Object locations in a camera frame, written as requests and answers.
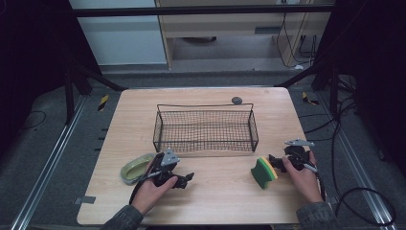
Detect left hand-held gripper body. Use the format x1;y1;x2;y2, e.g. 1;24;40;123
152;148;180;188

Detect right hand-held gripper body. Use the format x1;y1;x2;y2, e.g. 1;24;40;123
283;138;315;172

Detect green and yellow sponge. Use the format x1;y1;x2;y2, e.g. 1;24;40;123
250;155;279;190

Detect green soap dish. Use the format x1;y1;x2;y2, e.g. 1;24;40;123
120;152;157;186

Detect black wire mesh basket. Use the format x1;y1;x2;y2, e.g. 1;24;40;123
152;103;259;153

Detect person's left hand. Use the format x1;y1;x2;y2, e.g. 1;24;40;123
131;161;179;216

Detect person's right hand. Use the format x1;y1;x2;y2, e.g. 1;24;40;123
282;150;324;205

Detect yellow and black tape strip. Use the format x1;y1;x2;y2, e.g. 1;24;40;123
97;94;110;112
301;91;321;106

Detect black metal stand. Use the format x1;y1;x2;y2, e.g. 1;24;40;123
274;58;355;120
62;58;128;127

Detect grey tape patch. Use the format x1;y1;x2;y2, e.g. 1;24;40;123
73;195;97;206

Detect dark curtain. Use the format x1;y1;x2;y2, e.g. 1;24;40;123
314;0;406;180
0;0;103;157

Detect white cabinet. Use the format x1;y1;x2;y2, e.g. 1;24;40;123
68;0;169;67

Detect light wooden desk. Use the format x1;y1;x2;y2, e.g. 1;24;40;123
155;0;337;70

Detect black horizontal bar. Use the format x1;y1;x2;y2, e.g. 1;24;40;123
68;4;336;19

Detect right hand-held gripper cable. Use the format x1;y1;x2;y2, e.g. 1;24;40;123
293;149;327;203

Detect hand-held gripper cable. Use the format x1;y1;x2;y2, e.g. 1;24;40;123
128;152;163;206
293;149;327;203

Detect left hand-held gripper cable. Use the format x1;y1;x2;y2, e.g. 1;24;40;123
128;152;163;206

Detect aluminium floor rail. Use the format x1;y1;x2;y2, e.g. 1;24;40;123
10;95;88;230
318;91;399;230

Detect thick black looped floor cable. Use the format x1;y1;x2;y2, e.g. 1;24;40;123
334;186;397;227

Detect black hanging desk cables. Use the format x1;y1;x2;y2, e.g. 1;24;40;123
275;11;319;69

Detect thin black floor cable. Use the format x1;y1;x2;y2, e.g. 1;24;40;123
19;110;48;131

